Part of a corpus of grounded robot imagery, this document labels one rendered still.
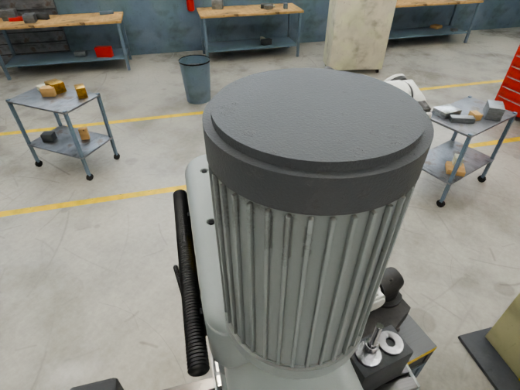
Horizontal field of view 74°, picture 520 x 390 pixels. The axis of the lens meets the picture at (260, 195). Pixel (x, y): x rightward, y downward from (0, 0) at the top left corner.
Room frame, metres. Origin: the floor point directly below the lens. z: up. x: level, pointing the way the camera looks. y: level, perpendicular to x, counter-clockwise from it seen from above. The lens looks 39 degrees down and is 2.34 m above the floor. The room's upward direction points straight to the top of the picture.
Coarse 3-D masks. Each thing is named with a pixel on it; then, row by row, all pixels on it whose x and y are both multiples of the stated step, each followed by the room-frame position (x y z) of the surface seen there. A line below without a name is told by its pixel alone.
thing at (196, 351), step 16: (176, 192) 0.67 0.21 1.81; (176, 208) 0.61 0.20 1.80; (176, 224) 0.56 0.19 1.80; (176, 240) 0.52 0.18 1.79; (192, 240) 0.52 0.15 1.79; (192, 256) 0.47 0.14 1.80; (192, 272) 0.42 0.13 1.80; (192, 288) 0.39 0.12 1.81; (192, 304) 0.35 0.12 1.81; (192, 320) 0.32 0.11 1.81; (192, 336) 0.29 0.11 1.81; (192, 352) 0.27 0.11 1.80; (192, 368) 0.24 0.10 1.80; (208, 368) 0.25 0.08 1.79
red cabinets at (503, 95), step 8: (512, 64) 4.93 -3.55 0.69; (512, 72) 4.87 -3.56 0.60; (504, 80) 4.93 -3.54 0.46; (512, 80) 4.82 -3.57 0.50; (504, 88) 4.89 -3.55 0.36; (512, 88) 4.78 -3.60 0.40; (496, 96) 4.95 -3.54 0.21; (504, 96) 4.85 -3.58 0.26; (512, 96) 4.72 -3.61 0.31; (504, 104) 4.78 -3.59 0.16; (512, 104) 4.67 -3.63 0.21
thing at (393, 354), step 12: (384, 336) 0.66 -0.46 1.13; (396, 336) 0.66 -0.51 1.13; (360, 348) 0.62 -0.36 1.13; (384, 348) 0.62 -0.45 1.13; (396, 348) 0.62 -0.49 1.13; (408, 348) 0.62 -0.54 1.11; (360, 360) 0.58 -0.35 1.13; (372, 360) 0.58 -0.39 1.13; (384, 360) 0.58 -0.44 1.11; (396, 360) 0.58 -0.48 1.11; (408, 360) 0.61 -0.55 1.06; (360, 372) 0.54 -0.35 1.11; (372, 372) 0.54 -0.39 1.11; (384, 372) 0.56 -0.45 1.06; (396, 372) 0.60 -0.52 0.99; (372, 384) 0.55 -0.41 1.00
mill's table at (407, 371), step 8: (408, 368) 0.64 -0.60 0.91; (400, 376) 0.62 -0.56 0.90; (408, 376) 0.62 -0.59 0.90; (184, 384) 0.58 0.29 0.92; (192, 384) 0.58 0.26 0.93; (200, 384) 0.58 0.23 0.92; (208, 384) 0.58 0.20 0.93; (384, 384) 0.58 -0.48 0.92; (392, 384) 0.58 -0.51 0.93; (400, 384) 0.58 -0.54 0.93; (408, 384) 0.58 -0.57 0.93; (416, 384) 0.58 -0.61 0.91
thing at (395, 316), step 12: (384, 276) 1.22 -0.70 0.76; (396, 276) 1.22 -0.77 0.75; (384, 288) 1.16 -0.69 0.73; (396, 288) 1.18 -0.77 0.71; (396, 300) 1.18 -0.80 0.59; (372, 312) 1.11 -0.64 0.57; (384, 312) 1.11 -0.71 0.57; (396, 312) 1.11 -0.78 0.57; (408, 312) 1.13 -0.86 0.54; (372, 324) 1.04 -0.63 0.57; (384, 324) 1.04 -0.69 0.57; (396, 324) 1.04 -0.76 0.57
